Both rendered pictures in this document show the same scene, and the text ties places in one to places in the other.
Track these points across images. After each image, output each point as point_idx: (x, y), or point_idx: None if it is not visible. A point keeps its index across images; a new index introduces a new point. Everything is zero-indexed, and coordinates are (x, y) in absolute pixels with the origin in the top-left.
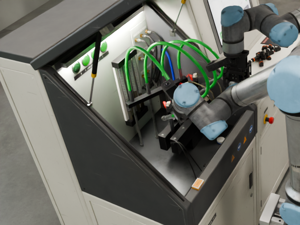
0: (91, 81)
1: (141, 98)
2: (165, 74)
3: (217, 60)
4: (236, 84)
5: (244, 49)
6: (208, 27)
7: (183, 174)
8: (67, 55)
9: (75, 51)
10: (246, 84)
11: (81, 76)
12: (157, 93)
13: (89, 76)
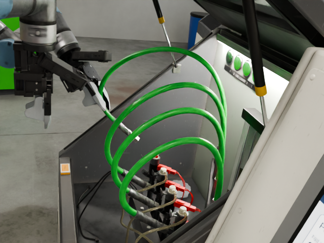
0: (231, 93)
1: (212, 169)
2: (121, 59)
3: (69, 67)
4: (1, 22)
5: (21, 44)
6: (259, 238)
7: (112, 219)
8: (231, 34)
9: (236, 40)
10: None
11: (229, 74)
12: (208, 187)
13: (233, 86)
